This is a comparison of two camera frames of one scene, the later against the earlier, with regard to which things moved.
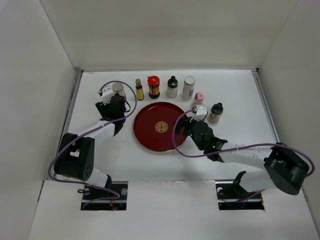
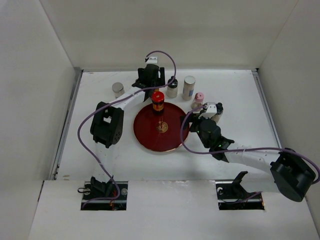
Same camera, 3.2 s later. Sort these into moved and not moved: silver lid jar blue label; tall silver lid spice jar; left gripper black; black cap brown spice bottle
Moved: left gripper black
Not moved: silver lid jar blue label; tall silver lid spice jar; black cap brown spice bottle
